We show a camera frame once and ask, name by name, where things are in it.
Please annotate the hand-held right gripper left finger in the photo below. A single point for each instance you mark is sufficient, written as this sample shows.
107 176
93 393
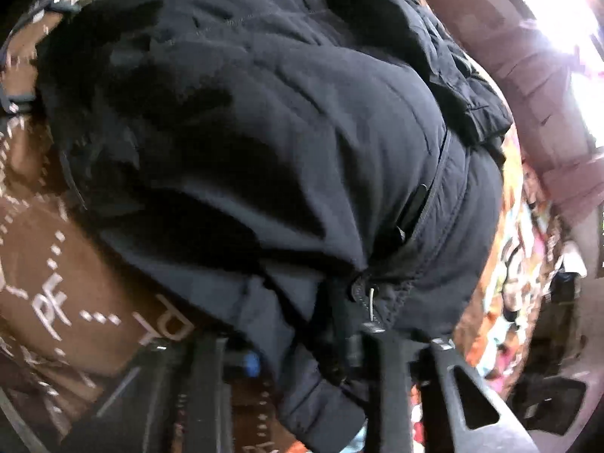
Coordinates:
250 364

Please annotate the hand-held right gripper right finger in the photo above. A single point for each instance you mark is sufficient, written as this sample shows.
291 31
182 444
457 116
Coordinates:
396 387

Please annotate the black padded jacket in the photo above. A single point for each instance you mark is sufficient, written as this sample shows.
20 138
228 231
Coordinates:
259 127

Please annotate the dark bedside desk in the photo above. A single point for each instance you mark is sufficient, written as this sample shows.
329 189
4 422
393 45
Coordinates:
552 396

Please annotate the brown printed blanket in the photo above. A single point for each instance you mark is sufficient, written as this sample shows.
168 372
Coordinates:
56 269

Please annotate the white cloth item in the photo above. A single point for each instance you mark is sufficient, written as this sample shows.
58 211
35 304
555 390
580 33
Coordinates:
573 260

